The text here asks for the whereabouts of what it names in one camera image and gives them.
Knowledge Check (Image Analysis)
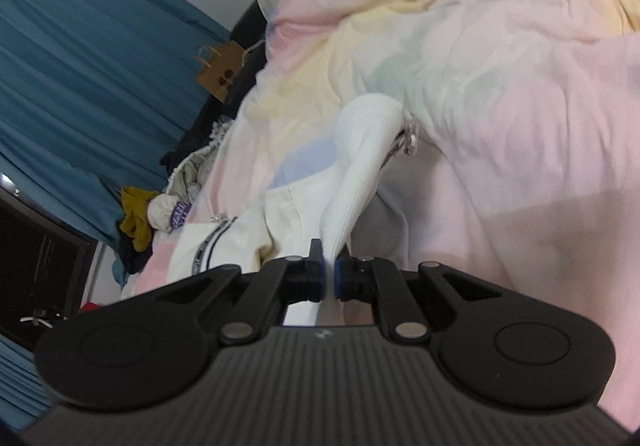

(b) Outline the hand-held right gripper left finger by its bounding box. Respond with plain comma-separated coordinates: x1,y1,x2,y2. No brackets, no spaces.
120,238,332,347

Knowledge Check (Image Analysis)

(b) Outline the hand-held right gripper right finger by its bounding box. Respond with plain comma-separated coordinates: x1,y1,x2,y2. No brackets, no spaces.
334,246,506,345

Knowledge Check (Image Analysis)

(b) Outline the white zip jacket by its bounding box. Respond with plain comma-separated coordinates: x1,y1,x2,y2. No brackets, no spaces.
165,93,418,327

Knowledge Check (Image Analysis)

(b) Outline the grey white jacket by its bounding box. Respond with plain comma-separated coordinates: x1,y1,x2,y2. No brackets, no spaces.
147,118,237,233

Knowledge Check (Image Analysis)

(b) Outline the dark cloth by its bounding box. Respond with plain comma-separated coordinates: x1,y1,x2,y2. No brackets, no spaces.
120,243,153,277

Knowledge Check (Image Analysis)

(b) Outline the mustard yellow cloth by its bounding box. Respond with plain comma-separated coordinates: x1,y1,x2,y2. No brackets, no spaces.
119,186,160,250

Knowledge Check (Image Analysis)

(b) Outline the black sofa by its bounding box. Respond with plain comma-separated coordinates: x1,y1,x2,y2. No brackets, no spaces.
160,1,273,167

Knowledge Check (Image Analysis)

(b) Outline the brown paper bag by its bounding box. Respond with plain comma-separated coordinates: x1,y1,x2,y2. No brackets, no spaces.
194,40,251,103

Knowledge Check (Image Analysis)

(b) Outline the pastel rainbow blanket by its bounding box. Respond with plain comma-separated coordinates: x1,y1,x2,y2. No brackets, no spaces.
115,0,640,427

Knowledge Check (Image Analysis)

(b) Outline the garment steamer stand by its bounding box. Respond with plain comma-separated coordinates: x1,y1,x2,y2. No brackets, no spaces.
20,307,56,328

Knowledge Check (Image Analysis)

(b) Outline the dark window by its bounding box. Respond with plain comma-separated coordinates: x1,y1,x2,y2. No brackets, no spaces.
0,186,97,344

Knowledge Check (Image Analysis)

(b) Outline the blue curtain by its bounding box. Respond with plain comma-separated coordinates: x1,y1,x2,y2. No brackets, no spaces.
0,338,43,427
0,0,236,247

